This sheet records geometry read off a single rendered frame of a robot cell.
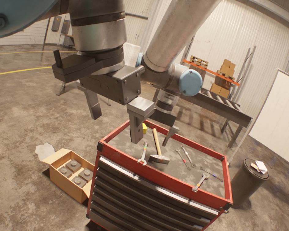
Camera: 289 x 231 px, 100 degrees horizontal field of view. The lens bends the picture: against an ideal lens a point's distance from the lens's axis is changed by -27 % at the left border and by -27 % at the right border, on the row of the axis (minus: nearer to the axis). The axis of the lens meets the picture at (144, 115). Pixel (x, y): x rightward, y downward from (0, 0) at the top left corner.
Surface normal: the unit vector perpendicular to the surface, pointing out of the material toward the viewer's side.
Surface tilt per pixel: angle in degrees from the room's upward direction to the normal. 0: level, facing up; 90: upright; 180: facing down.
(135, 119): 84
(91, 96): 84
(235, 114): 90
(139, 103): 25
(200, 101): 90
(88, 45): 106
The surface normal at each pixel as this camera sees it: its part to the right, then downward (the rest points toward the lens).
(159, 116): -0.11, 0.24
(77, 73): 0.50, 0.54
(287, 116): -0.68, 0.09
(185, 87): 0.22, 0.34
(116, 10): 0.81, 0.35
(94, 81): -0.60, 0.52
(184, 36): 0.13, 0.96
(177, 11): -0.73, 0.55
